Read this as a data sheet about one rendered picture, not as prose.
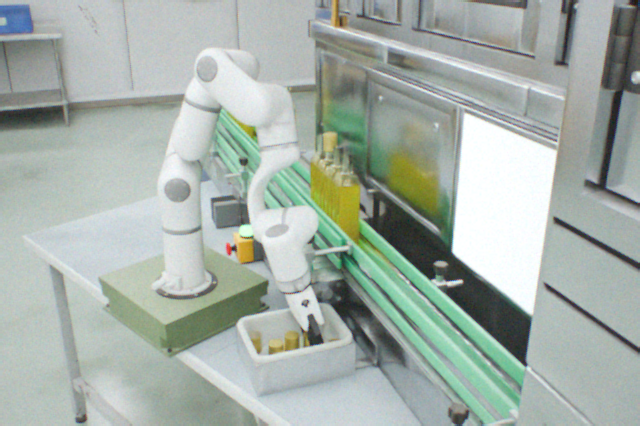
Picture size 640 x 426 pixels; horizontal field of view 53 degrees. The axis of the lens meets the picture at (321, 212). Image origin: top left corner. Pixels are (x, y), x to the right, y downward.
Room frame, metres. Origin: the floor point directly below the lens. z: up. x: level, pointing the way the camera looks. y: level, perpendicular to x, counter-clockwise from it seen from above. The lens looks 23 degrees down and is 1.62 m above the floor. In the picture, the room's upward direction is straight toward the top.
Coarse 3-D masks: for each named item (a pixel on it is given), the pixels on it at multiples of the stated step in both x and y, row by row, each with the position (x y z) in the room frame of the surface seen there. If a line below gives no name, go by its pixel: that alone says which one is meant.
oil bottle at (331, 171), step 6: (330, 168) 1.56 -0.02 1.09; (336, 168) 1.55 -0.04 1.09; (330, 174) 1.54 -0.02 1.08; (330, 180) 1.54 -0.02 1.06; (330, 186) 1.54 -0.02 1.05; (330, 192) 1.54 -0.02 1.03; (330, 198) 1.54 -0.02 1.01; (330, 204) 1.54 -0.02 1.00; (330, 210) 1.54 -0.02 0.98; (330, 216) 1.54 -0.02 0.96
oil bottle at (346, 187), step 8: (336, 176) 1.51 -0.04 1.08; (344, 176) 1.49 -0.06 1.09; (352, 176) 1.50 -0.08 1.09; (336, 184) 1.50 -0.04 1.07; (344, 184) 1.48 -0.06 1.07; (352, 184) 1.49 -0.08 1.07; (336, 192) 1.50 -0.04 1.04; (344, 192) 1.48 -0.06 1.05; (352, 192) 1.49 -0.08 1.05; (336, 200) 1.50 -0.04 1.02; (344, 200) 1.48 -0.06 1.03; (352, 200) 1.49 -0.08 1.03; (336, 208) 1.50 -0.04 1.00; (344, 208) 1.48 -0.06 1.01; (352, 208) 1.49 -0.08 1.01; (336, 216) 1.50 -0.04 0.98; (344, 216) 1.48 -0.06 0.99; (352, 216) 1.49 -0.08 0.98; (344, 224) 1.48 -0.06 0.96; (352, 224) 1.49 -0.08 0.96; (352, 232) 1.49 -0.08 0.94
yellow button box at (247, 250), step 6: (234, 234) 1.73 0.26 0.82; (234, 240) 1.72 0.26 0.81; (240, 240) 1.69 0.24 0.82; (246, 240) 1.69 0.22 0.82; (252, 240) 1.69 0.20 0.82; (240, 246) 1.68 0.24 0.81; (246, 246) 1.68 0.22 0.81; (252, 246) 1.69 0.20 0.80; (258, 246) 1.70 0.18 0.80; (240, 252) 1.68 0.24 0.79; (246, 252) 1.68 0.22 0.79; (252, 252) 1.69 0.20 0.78; (258, 252) 1.70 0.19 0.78; (240, 258) 1.68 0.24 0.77; (246, 258) 1.68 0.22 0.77; (252, 258) 1.69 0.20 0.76; (258, 258) 1.69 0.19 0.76
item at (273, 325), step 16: (320, 304) 1.30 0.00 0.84; (240, 320) 1.23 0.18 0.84; (256, 320) 1.24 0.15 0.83; (272, 320) 1.26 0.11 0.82; (288, 320) 1.27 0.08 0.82; (336, 320) 1.23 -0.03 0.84; (272, 336) 1.25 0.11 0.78; (336, 336) 1.22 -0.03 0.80; (352, 336) 1.17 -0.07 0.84; (256, 352) 1.11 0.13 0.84; (288, 352) 1.11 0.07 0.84; (304, 352) 1.11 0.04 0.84
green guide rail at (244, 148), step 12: (228, 132) 2.50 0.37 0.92; (240, 144) 2.31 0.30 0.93; (252, 156) 2.14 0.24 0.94; (252, 168) 2.15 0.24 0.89; (276, 180) 1.87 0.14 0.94; (276, 192) 1.87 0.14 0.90; (288, 192) 1.75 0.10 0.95; (288, 204) 1.76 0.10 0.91; (300, 204) 1.65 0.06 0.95; (324, 228) 1.48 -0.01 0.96; (324, 240) 1.49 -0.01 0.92; (336, 240) 1.40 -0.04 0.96; (336, 264) 1.40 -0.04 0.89
